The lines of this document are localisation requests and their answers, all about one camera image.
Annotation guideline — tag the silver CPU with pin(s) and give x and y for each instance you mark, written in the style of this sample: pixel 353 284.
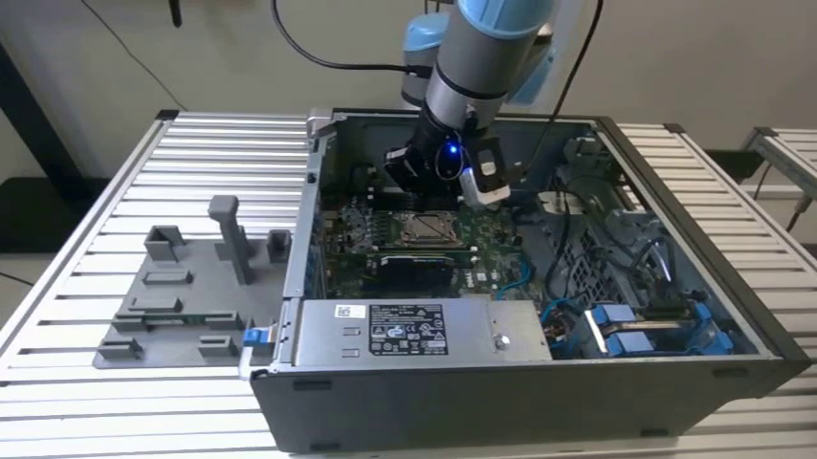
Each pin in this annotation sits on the silver CPU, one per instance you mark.
pixel 424 227

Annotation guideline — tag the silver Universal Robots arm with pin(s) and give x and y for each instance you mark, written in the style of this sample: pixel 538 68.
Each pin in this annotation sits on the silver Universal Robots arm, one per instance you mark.
pixel 472 62

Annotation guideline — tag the green motherboard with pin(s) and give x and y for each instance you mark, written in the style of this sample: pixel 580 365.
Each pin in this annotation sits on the green motherboard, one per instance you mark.
pixel 491 244

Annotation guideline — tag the grey metal drive cage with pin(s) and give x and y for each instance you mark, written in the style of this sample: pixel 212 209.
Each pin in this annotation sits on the grey metal drive cage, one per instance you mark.
pixel 592 268

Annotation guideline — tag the grey power supply unit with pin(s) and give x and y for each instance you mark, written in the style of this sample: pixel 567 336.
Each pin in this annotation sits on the grey power supply unit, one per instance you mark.
pixel 319 334

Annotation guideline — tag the blue disk carrier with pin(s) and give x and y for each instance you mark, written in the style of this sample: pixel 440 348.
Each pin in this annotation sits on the blue disk carrier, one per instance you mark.
pixel 615 315
pixel 631 344

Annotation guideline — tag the blue case latch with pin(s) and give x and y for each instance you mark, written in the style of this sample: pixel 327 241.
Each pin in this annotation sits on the blue case latch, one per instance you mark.
pixel 255 336

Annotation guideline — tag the grey parts rack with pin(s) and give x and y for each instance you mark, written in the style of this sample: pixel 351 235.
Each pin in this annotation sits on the grey parts rack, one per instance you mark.
pixel 190 287

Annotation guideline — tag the black box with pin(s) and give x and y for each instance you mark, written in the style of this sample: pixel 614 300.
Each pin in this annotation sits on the black box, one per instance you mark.
pixel 734 165

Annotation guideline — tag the green RAM stick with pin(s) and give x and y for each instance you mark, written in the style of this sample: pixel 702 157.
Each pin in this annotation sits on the green RAM stick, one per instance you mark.
pixel 178 319

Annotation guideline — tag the black open PC case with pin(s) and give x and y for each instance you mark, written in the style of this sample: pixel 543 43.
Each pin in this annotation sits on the black open PC case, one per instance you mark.
pixel 445 406

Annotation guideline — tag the black antenna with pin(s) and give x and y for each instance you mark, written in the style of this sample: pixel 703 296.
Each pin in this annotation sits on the black antenna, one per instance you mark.
pixel 173 12

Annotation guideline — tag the metal side table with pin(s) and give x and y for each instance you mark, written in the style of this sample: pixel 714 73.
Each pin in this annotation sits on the metal side table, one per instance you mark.
pixel 791 148

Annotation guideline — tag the black object on floor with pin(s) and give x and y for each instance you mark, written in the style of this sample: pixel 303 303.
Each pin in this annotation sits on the black object on floor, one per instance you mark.
pixel 44 220

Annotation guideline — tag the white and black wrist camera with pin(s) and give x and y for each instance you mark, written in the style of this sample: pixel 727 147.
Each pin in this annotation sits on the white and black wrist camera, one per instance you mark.
pixel 487 177

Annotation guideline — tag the dark slanted post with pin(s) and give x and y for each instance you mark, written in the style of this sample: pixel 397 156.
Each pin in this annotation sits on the dark slanted post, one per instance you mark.
pixel 32 129

